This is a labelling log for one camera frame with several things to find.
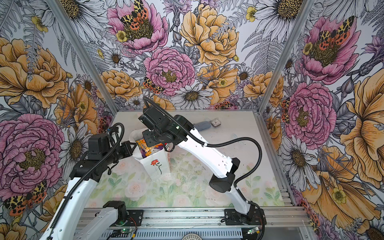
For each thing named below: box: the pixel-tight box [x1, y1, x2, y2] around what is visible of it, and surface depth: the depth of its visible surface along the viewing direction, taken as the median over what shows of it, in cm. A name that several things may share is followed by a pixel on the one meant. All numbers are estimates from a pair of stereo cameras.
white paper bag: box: [129, 128, 171, 181], surface depth 75 cm
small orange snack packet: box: [136, 138, 164, 158], surface depth 78 cm
